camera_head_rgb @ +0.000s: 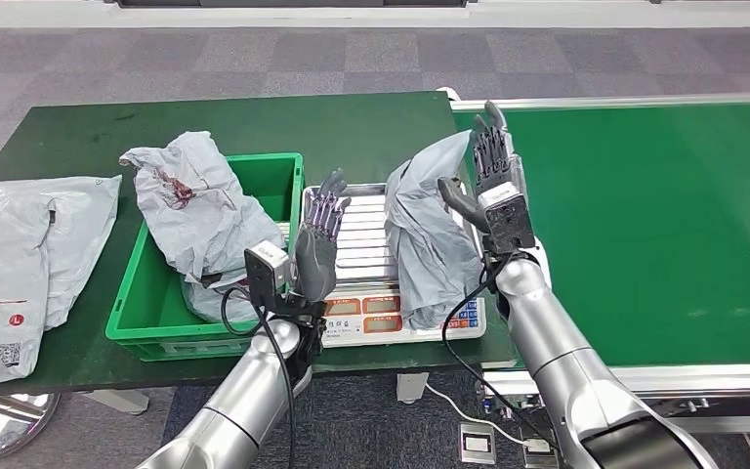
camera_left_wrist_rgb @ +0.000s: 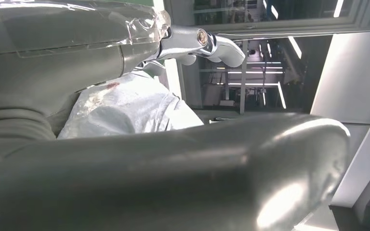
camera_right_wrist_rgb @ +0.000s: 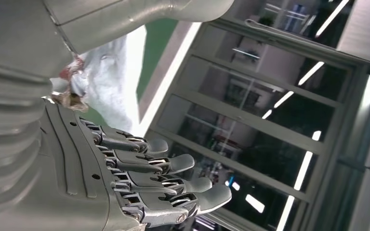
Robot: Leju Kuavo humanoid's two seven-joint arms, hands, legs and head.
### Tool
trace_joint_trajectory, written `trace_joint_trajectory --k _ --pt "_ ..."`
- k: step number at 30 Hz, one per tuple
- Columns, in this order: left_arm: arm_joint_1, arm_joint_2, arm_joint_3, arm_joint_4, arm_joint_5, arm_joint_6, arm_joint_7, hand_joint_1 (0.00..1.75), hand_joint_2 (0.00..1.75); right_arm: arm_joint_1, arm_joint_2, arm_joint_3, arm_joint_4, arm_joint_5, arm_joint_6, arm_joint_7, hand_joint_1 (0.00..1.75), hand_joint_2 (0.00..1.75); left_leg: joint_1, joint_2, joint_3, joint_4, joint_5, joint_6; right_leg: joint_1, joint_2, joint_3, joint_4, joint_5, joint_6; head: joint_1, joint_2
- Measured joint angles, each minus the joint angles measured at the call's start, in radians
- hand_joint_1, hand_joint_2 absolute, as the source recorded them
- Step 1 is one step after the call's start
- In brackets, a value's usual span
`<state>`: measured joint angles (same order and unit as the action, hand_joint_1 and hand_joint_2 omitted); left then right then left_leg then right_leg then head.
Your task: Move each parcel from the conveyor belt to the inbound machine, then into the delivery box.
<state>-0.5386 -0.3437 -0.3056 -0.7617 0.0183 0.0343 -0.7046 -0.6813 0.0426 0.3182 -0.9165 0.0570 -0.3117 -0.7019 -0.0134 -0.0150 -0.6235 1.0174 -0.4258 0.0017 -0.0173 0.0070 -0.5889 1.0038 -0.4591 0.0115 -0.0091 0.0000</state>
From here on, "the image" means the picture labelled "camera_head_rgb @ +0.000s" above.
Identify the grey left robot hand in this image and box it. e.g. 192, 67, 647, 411
294, 169, 353, 304

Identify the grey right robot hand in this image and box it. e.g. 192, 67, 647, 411
437, 100, 529, 235

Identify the plain grey parcel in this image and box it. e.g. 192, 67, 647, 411
0, 174, 123, 331

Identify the white scale with steel tray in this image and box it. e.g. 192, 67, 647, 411
302, 183, 487, 350

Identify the green plastic crate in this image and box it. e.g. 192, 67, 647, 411
104, 152, 305, 362

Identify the white table leg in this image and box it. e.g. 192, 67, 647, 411
396, 371, 430, 405

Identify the white table foot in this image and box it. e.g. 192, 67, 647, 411
80, 389, 149, 416

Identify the silver floor outlet with plug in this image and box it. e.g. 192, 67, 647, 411
521, 435, 561, 469

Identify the round chrome base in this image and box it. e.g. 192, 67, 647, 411
0, 393, 62, 461

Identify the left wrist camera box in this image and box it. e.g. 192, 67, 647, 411
244, 240, 291, 314

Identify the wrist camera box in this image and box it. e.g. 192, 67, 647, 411
481, 182, 537, 256
244, 240, 291, 314

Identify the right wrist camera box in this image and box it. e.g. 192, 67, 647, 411
481, 182, 537, 256

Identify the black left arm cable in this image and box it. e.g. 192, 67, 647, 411
219, 284, 297, 469

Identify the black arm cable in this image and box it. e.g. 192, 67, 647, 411
439, 258, 565, 455
219, 284, 297, 469

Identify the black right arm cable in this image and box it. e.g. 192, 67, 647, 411
439, 258, 565, 455

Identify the green conveyor belt, aluminium frame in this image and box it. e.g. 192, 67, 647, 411
436, 87, 750, 442

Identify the white cable on floor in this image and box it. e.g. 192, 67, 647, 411
425, 383, 531, 448

